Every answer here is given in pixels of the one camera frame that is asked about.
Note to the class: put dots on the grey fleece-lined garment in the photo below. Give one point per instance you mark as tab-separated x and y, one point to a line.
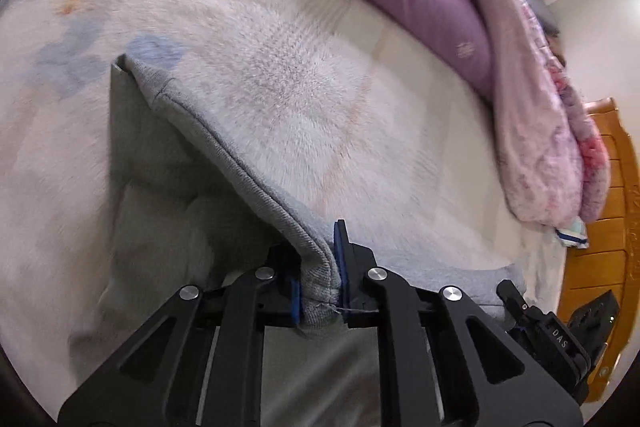
165	147

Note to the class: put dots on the grey-blue pillow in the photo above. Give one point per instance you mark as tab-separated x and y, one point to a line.
542	9

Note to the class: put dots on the white plush bed blanket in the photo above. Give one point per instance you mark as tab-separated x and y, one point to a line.
300	72

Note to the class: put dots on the orange wooden headboard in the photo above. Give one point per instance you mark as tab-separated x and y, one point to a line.
605	257

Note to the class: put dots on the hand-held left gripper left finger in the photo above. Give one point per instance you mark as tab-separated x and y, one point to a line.
296	302

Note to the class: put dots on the small striped cloth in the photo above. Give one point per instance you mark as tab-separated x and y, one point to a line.
574	234

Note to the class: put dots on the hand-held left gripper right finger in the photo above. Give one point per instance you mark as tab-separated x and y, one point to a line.
340	257

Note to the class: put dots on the pink floral plush blanket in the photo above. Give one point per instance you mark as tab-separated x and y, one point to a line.
535	132

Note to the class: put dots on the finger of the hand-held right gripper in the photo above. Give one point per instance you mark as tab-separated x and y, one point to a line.
510	294

